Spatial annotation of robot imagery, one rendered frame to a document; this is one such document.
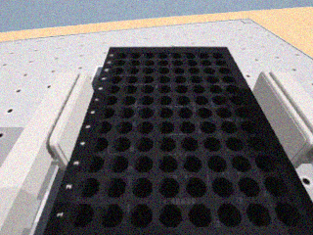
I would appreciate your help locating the black well plate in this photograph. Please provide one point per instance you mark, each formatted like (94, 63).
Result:
(166, 130)

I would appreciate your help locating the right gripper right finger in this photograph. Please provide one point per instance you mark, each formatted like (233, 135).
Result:
(289, 110)

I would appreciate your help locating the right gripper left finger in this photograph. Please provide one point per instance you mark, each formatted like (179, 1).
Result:
(48, 139)

